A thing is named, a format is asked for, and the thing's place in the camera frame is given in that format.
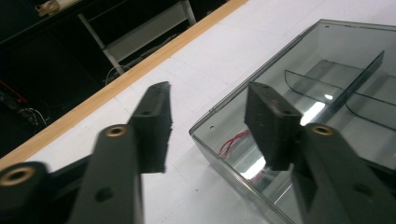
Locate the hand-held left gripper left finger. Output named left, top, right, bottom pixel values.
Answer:
left=65, top=80, right=173, bottom=224

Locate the clear divided plastic box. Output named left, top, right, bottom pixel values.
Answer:
left=189, top=18, right=396, bottom=224

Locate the red string loop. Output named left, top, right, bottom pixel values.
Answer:
left=218, top=129, right=252, bottom=159

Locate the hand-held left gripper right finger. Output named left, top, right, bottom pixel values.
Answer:
left=244, top=80, right=396, bottom=224

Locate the long white floor cable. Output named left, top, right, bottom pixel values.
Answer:
left=104, top=63, right=126, bottom=86

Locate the beige object on desk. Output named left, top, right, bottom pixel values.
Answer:
left=34, top=0, right=62, bottom=18

